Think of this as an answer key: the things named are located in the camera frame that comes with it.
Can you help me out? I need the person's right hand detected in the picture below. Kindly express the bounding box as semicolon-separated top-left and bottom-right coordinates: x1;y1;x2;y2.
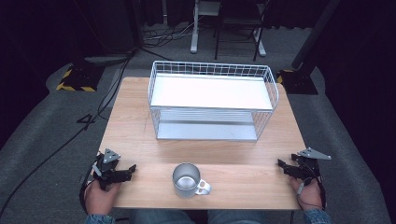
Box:
289;176;325;213

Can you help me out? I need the white desk frame leg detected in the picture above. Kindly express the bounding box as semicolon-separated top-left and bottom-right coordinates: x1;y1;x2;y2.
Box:
252;26;268;58
190;0;201;54

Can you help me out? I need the long black floor cable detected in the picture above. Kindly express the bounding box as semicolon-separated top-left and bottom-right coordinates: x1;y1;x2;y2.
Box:
0;50;136;217

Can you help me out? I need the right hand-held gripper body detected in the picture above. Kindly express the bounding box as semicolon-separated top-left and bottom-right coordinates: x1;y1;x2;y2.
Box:
290;147;332;188

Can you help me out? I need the bundle of floor cables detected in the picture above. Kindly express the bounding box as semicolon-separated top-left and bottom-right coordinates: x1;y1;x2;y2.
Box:
142;21;195;43

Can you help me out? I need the black chair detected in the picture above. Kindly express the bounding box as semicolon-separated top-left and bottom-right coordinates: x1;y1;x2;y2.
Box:
213;0;272;63

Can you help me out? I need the person's left hand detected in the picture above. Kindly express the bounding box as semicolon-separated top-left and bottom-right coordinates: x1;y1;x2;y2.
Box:
84;179;122;217

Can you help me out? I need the black slanted stand pole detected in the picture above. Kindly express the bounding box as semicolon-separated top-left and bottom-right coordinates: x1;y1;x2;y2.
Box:
290;0;343;71

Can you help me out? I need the white wire shelf rack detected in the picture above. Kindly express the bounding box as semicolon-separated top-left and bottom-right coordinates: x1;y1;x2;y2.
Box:
147;60;280;143

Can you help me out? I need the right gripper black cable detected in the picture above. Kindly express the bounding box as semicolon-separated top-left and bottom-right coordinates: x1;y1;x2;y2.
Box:
295;162;328;213

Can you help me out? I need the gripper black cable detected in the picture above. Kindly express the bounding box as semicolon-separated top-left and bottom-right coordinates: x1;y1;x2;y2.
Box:
78;160;98;217
295;162;328;213

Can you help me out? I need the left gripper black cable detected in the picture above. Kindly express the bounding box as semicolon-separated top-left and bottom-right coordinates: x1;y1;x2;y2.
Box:
78;160;98;217

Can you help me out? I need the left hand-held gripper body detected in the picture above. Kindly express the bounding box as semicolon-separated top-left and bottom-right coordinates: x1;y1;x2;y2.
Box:
92;147;132;191

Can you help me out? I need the metal cup with handle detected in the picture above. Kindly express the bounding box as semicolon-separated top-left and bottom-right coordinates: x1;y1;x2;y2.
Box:
172;162;213;200

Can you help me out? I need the yellow-black striped stand base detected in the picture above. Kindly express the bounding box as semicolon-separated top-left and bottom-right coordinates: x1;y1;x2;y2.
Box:
55;63;106;93
276;68;319;95

